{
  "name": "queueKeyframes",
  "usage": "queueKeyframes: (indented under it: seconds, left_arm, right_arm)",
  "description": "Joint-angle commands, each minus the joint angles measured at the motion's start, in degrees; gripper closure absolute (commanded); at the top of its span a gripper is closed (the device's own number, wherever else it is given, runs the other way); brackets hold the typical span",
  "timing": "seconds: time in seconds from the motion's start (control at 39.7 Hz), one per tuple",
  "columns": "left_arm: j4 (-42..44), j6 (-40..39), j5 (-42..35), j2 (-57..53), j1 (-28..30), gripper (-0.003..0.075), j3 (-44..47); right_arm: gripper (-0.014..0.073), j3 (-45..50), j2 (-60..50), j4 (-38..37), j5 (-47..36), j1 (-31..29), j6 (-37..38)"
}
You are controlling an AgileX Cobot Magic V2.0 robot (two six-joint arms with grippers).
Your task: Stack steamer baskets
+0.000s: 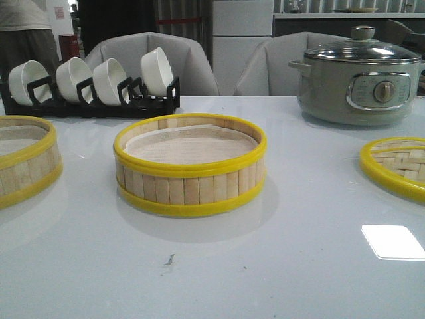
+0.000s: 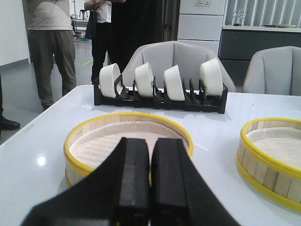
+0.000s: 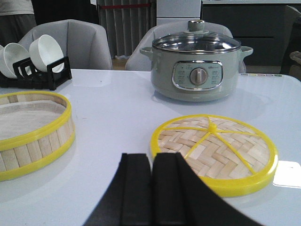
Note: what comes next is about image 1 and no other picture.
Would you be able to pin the woven bamboo steamer lid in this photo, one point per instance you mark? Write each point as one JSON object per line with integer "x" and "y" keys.
{"x": 397, "y": 164}

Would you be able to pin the bamboo steamer basket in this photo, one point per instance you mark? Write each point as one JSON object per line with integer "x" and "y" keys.
{"x": 27, "y": 172}
{"x": 190, "y": 190}

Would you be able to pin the white liner in center basket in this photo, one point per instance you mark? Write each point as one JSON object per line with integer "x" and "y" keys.
{"x": 190, "y": 145}

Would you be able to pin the white liner in basket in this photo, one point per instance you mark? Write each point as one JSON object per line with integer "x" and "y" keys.
{"x": 15, "y": 138}
{"x": 190, "y": 145}

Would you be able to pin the black dish rack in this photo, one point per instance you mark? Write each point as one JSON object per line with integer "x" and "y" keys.
{"x": 134, "y": 101}

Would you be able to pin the right grey chair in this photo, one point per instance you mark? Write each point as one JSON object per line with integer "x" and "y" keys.
{"x": 267, "y": 72}

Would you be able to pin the white bowl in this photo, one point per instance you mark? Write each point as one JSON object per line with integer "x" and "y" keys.
{"x": 20, "y": 76}
{"x": 156, "y": 72}
{"x": 106, "y": 78}
{"x": 68, "y": 75}

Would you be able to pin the white cabinet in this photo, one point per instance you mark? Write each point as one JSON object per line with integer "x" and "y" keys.
{"x": 238, "y": 28}

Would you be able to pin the grey-green electric cooking pot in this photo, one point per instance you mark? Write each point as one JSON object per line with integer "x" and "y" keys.
{"x": 361, "y": 94}

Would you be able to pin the red fire extinguisher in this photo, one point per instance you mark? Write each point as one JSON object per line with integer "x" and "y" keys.
{"x": 68, "y": 46}

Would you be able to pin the glass pot lid with knob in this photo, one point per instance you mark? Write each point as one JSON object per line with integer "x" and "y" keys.
{"x": 363, "y": 48}

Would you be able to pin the grey shelf counter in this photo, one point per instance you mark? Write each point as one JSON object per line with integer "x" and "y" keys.
{"x": 341, "y": 23}

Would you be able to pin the white liner in left basket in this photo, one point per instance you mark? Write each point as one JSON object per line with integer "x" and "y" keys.
{"x": 15, "y": 138}

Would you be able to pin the person in beige shirt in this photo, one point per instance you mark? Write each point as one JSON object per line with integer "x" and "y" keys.
{"x": 26, "y": 34}

